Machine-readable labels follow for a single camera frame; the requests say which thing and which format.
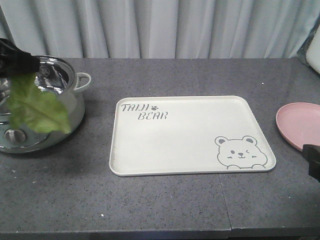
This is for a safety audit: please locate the cream bear serving tray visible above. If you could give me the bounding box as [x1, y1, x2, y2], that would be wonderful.
[109, 95, 277, 176]

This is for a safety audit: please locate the pink round plate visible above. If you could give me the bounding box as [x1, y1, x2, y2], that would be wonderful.
[275, 102, 320, 151]

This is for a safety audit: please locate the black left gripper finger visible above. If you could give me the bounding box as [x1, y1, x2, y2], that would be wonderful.
[0, 38, 40, 78]

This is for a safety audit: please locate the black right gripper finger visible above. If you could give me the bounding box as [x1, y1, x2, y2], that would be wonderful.
[302, 144, 320, 182]

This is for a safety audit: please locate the green lettuce leaf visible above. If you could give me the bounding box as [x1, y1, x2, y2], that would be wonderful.
[6, 73, 72, 134]

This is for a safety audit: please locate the grey curtain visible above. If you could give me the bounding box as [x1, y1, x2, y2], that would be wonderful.
[0, 0, 320, 59]

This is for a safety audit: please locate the green electric cooking pot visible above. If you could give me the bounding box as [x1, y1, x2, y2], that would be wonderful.
[0, 55, 91, 154]

